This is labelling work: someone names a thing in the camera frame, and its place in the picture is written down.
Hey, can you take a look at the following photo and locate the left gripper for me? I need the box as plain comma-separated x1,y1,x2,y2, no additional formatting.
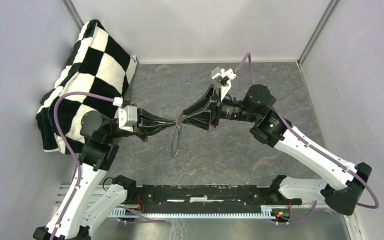
104,106,177,141

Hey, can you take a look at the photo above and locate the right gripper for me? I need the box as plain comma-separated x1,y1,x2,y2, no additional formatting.
181,83,259,131

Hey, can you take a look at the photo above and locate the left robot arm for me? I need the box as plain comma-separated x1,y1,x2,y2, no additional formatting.
32,105,176,240

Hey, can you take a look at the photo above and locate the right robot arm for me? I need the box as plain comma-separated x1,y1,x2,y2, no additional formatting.
180,84,372,216

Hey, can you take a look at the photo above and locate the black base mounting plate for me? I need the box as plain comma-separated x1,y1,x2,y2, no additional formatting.
122,185,303,214

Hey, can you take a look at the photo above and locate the black white checkered blanket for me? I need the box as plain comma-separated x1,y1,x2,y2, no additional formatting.
35,19,138,155

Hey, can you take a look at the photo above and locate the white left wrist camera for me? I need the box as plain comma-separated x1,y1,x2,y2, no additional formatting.
117,105,138,133

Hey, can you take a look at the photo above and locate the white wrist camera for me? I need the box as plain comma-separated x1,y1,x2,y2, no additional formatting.
117,105,138,133
211,66,237,101

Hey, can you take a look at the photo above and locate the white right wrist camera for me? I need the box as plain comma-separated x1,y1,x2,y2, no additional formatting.
211,66,237,101

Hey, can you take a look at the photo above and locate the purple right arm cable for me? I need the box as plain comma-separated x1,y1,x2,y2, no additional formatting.
234,52,380,226

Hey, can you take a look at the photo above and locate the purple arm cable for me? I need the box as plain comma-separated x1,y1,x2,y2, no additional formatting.
234,52,380,226
48,91,168,240

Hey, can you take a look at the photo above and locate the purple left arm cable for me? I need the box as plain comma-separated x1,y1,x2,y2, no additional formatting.
48,91,168,240

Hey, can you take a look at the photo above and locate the white slotted cable duct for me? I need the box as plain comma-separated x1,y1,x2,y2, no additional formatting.
108,207,275,220

